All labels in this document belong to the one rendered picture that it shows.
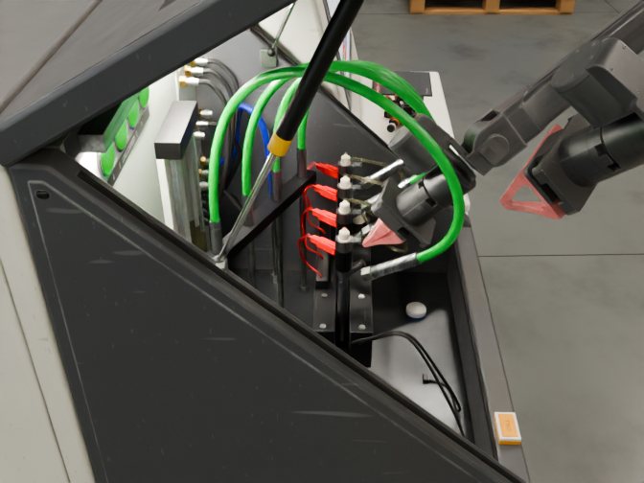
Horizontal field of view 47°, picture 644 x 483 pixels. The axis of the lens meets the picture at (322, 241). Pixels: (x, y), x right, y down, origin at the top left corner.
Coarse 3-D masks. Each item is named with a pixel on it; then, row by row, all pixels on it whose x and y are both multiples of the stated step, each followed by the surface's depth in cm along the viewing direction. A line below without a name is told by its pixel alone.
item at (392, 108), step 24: (264, 72) 96; (288, 72) 93; (240, 96) 99; (408, 120) 90; (216, 144) 105; (432, 144) 91; (216, 168) 108; (216, 192) 110; (456, 192) 93; (216, 216) 113; (456, 216) 94
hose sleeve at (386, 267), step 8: (408, 256) 101; (416, 256) 101; (376, 264) 105; (384, 264) 104; (392, 264) 103; (400, 264) 102; (408, 264) 102; (416, 264) 101; (376, 272) 105; (384, 272) 104; (392, 272) 104
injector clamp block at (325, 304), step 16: (368, 256) 136; (320, 288) 129; (336, 288) 141; (352, 288) 129; (368, 288) 129; (320, 304) 125; (336, 304) 138; (352, 304) 125; (368, 304) 125; (320, 320) 122; (336, 320) 134; (352, 320) 122; (368, 320) 122; (336, 336) 136; (352, 336) 120; (368, 336) 120; (352, 352) 122; (368, 352) 122
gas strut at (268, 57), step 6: (288, 12) 126; (282, 24) 127; (282, 30) 128; (276, 36) 129; (276, 42) 129; (270, 48) 130; (276, 48) 131; (264, 54) 130; (270, 54) 130; (276, 54) 131; (264, 60) 131; (270, 60) 131; (276, 60) 131; (264, 66) 132; (270, 66) 132; (276, 66) 132
